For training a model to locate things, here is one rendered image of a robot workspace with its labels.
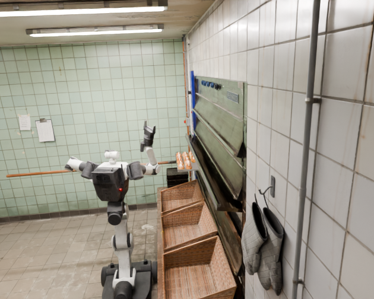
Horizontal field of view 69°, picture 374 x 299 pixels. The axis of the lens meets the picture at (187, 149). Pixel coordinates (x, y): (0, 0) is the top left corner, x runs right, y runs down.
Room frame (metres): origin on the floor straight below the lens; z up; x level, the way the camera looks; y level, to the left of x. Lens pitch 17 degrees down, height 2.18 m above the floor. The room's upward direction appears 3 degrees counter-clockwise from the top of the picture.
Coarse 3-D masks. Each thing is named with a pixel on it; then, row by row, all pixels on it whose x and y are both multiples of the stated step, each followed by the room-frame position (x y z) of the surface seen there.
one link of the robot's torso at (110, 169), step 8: (96, 168) 2.17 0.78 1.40; (104, 168) 2.16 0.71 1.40; (112, 168) 2.13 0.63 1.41; (120, 168) 2.16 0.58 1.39; (96, 176) 2.15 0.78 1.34; (104, 176) 2.07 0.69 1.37; (112, 176) 2.06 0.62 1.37; (120, 176) 2.16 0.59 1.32; (128, 176) 2.20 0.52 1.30; (96, 184) 2.09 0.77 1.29; (104, 184) 2.07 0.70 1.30; (112, 184) 2.06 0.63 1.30; (120, 184) 2.14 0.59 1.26; (128, 184) 2.28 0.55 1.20; (96, 192) 2.11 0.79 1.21; (104, 192) 2.10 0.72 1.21; (112, 192) 2.08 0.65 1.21; (120, 192) 2.12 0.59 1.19; (104, 200) 2.12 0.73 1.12; (112, 200) 2.11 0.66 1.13
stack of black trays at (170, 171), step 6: (168, 168) 3.46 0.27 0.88; (174, 168) 3.47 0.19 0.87; (168, 174) 3.26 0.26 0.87; (174, 174) 3.25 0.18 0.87; (180, 174) 3.21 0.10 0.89; (186, 174) 3.21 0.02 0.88; (168, 180) 3.21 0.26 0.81; (174, 180) 3.21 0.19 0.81; (180, 180) 3.22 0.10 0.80; (186, 180) 3.22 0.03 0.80; (168, 186) 3.21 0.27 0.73
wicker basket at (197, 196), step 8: (184, 184) 3.10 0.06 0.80; (192, 184) 3.12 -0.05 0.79; (160, 192) 3.04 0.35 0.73; (168, 192) 3.09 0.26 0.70; (176, 192) 3.10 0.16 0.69; (200, 192) 2.79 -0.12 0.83; (160, 200) 2.84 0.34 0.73; (176, 200) 3.09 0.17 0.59; (184, 200) 3.08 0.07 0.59; (192, 200) 3.06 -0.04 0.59; (200, 200) 2.58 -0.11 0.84; (168, 208) 2.89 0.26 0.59; (176, 208) 2.56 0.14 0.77
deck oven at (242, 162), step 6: (246, 84) 1.33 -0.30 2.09; (246, 90) 1.33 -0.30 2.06; (246, 96) 1.33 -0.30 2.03; (246, 102) 1.33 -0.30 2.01; (246, 108) 1.33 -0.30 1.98; (246, 114) 1.33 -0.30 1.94; (246, 120) 1.32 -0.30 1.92; (246, 126) 1.32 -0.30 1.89; (210, 132) 2.30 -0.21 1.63; (246, 132) 1.32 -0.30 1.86; (216, 138) 2.05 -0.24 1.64; (246, 138) 1.31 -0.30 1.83; (222, 144) 1.87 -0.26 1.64; (246, 144) 1.31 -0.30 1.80; (228, 150) 1.70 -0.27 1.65; (246, 150) 1.31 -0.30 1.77; (234, 156) 1.54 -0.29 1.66; (246, 156) 1.31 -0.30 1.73; (240, 162) 1.42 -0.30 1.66; (246, 162) 1.31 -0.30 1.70; (246, 174) 1.31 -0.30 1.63; (234, 234) 1.53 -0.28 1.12; (240, 246) 1.40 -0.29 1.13; (240, 282) 1.40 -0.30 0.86
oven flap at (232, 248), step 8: (200, 176) 2.92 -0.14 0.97; (200, 184) 2.74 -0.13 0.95; (208, 192) 2.44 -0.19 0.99; (208, 200) 2.36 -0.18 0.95; (216, 216) 2.03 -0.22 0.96; (224, 216) 1.88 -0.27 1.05; (216, 224) 1.92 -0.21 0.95; (224, 224) 1.82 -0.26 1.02; (224, 232) 1.77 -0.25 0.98; (232, 232) 1.65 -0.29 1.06; (224, 240) 1.72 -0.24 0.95; (232, 240) 1.61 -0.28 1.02; (224, 248) 1.63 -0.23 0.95; (232, 248) 1.56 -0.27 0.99; (232, 256) 1.52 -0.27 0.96; (240, 256) 1.42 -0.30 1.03; (232, 264) 1.45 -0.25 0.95; (240, 264) 1.39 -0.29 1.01
